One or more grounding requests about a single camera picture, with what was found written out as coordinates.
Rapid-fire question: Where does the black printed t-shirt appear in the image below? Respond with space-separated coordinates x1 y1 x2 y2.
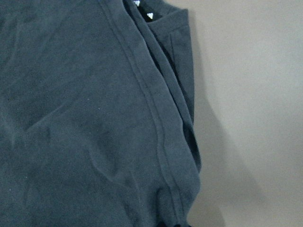
0 0 201 227

